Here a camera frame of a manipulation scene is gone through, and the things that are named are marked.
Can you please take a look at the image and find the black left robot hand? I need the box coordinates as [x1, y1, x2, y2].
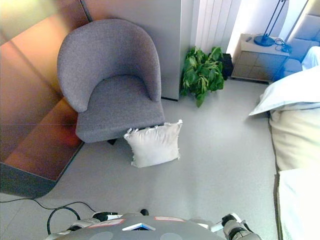
[91, 211, 124, 222]

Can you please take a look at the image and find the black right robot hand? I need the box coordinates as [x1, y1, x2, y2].
[209, 212, 247, 232]

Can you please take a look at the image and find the white fringed throw pillow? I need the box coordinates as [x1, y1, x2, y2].
[123, 119, 184, 169]

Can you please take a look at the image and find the white bed pillow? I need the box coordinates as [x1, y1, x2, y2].
[301, 46, 320, 72]

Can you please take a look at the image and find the grey robot torso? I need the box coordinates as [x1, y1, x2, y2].
[49, 212, 226, 240]

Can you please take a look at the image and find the white folded blanket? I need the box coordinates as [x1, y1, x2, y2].
[276, 167, 320, 240]

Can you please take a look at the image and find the beige bed mattress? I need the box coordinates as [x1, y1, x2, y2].
[268, 109, 320, 240]

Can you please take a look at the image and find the grey fabric tub armchair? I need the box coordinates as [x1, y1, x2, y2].
[56, 18, 166, 144]

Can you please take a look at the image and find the brown wooden cabinet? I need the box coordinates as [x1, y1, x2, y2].
[0, 0, 94, 199]

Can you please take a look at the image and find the pale blue duvet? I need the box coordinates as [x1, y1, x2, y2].
[248, 66, 320, 117]

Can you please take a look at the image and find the green leafy potted plant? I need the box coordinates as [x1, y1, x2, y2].
[179, 46, 225, 108]

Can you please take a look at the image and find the black square bin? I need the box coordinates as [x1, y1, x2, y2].
[221, 53, 234, 81]

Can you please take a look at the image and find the beige tiled nightstand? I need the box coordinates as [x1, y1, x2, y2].
[231, 33, 291, 85]

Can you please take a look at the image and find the white pleated curtain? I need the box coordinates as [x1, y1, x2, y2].
[194, 0, 242, 55]

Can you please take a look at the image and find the padded beige headboard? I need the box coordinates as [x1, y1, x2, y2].
[284, 0, 320, 76]

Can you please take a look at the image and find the thick black wrist cable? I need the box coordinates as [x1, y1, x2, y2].
[46, 204, 81, 236]

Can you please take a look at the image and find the thin black floor cable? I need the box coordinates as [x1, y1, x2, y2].
[0, 197, 94, 214]

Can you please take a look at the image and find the dark cable on nightstand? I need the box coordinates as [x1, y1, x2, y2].
[273, 37, 293, 53]

